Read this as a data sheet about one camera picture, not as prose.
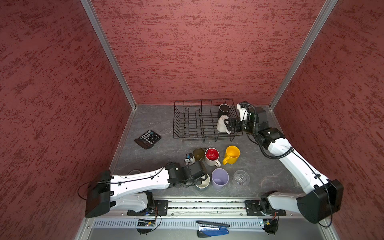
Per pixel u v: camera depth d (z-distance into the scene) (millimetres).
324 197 388
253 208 740
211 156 920
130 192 435
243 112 713
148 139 981
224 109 1037
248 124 654
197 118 1053
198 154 909
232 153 921
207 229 670
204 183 731
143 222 727
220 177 804
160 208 754
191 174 556
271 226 704
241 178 833
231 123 695
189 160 695
